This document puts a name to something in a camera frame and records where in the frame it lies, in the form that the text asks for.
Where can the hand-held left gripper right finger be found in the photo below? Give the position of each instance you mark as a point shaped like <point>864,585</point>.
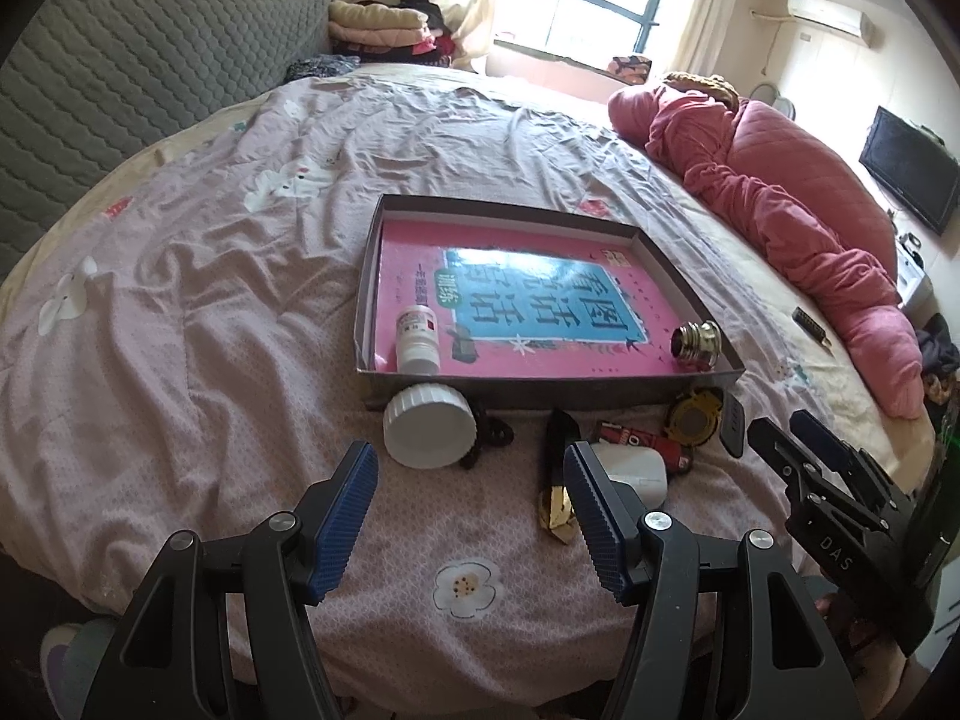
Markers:
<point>592,517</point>

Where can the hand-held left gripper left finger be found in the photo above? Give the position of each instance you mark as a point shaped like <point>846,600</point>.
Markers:
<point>341,525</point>

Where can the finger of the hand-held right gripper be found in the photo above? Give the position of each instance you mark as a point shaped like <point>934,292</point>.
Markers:
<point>772,450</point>
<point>832,450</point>

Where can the white earbuds case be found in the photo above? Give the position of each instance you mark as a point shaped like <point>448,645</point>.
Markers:
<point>637,476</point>

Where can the yellow black tape measure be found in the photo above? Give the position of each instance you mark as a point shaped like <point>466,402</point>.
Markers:
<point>694,424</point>

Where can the large white jar lid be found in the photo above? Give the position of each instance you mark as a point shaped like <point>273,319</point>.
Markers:
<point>427,427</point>

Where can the grey cardboard box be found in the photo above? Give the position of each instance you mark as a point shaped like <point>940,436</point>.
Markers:
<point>525,394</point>

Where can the red black packet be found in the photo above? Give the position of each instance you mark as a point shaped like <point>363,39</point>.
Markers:
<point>630,435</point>

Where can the black remote control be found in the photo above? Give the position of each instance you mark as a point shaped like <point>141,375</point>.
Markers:
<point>811,326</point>

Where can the black hair clip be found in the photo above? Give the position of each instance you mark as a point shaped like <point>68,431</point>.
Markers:
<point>495,431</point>

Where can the brass metal cap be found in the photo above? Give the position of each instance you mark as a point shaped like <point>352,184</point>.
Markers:
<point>694,345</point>

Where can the small white pill bottle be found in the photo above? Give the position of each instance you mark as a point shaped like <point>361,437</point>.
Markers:
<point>416,345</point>

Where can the white appliance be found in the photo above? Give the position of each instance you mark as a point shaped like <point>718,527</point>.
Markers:
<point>911,270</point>

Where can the pink blue book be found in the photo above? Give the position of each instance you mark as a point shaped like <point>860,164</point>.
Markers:
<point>525,300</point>

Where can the pink floral bed sheet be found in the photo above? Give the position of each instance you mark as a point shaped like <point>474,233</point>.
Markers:
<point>225,315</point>

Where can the pink quilt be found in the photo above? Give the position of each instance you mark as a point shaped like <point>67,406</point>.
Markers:
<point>780,180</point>

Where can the black television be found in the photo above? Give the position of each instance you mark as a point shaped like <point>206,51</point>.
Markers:
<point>907,165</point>

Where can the grey purple shoe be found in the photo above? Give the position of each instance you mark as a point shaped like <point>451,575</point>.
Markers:
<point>67,660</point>

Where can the white fan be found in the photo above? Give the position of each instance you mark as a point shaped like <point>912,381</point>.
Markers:
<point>766,94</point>

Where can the yellow knitted cloth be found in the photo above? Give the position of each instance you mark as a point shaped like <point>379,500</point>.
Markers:
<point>705,81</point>

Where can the patterned tissue box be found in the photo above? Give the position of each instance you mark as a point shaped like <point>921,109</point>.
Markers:
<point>630,69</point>

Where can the white air conditioner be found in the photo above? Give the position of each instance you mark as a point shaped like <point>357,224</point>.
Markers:
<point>825,15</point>

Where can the cream curtain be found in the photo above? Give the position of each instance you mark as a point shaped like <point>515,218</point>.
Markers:
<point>476,22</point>
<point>705,15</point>

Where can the dark floral cloth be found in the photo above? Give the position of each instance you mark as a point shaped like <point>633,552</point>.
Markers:
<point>319,67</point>

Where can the grey quilted headboard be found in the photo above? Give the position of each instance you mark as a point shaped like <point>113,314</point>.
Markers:
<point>150,52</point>

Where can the black clothes pile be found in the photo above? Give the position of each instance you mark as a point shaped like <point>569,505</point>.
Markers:
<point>431,7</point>

